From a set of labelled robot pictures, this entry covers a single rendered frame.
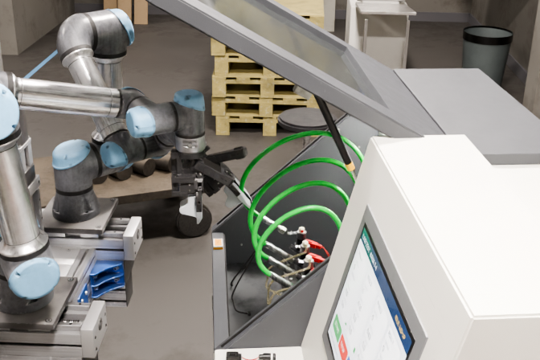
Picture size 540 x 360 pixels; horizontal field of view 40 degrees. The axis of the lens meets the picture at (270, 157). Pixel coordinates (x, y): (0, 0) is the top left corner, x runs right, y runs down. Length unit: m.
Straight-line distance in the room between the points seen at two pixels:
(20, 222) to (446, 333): 1.02
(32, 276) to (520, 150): 1.17
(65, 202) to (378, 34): 5.16
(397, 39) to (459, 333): 6.22
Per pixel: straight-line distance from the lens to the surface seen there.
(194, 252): 4.29
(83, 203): 2.44
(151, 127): 1.82
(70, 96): 1.87
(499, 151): 1.83
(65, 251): 2.48
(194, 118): 1.86
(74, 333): 2.05
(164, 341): 3.63
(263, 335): 1.93
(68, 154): 2.38
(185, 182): 1.92
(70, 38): 2.23
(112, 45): 2.30
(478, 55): 7.13
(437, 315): 1.21
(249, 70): 5.93
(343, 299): 1.66
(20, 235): 1.81
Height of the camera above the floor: 2.16
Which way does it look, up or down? 23 degrees down
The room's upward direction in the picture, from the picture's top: 1 degrees clockwise
